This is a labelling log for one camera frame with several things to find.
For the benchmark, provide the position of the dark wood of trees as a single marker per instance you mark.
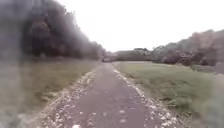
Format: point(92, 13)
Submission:
point(53, 33)

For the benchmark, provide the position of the grey asphalt path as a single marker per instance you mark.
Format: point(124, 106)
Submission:
point(106, 96)

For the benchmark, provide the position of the green grass field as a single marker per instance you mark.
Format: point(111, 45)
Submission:
point(173, 83)

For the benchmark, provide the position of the tree covered hillside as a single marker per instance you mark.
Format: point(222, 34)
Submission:
point(193, 50)

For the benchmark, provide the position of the distant hedge line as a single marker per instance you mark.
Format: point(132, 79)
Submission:
point(128, 55)

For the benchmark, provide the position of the grass verge with leaves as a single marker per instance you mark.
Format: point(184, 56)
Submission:
point(40, 78)

